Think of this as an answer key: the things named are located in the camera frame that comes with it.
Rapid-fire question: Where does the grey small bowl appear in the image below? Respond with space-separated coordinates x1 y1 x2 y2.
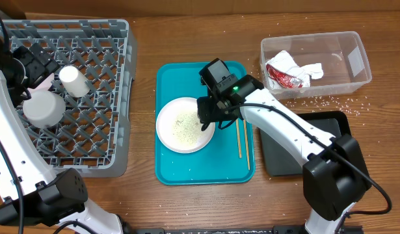
22 90 66 129

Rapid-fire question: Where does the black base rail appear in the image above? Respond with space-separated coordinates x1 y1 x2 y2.
131 226 308 234

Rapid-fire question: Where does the pink plastic bowl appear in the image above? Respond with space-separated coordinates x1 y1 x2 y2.
28 73 55 93

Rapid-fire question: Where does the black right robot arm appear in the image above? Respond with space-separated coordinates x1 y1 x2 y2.
197 58 371 233

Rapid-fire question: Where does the red snack wrapper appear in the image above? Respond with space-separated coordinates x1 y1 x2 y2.
265 64 302 88

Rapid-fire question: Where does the clear plastic bin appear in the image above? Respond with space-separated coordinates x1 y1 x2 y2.
260 31 372 99

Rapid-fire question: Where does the grey dishwasher rack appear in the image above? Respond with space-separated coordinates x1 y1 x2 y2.
0 19 137 177

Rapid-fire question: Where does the black tray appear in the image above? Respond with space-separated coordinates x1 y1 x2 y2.
260 111 351 176

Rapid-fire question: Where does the cream plastic cup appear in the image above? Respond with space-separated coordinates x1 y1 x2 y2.
59 66 90 98

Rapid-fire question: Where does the white round plate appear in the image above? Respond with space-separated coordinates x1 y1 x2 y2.
155 97 215 153

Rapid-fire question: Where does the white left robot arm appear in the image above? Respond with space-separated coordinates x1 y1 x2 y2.
0 31 132 233

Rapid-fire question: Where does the white paper napkin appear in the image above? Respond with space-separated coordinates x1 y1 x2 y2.
265 50 324 90

